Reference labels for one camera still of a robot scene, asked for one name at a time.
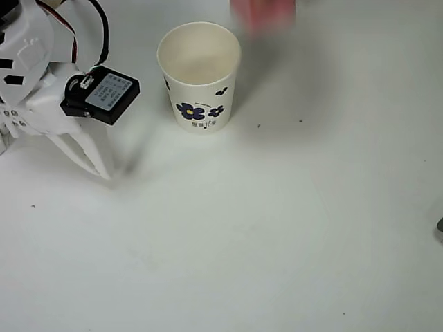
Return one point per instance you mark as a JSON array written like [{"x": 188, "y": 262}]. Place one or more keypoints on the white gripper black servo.
[{"x": 44, "y": 110}]

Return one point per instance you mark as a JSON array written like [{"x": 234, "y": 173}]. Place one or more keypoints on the pink block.
[{"x": 266, "y": 12}]

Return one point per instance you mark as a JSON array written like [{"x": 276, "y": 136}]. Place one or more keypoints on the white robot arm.
[{"x": 31, "y": 31}]

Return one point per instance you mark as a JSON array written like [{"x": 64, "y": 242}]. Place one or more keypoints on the white flower-print paper cup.
[{"x": 202, "y": 100}]

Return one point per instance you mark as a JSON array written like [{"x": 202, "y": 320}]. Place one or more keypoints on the grey object at edge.
[{"x": 440, "y": 226}]

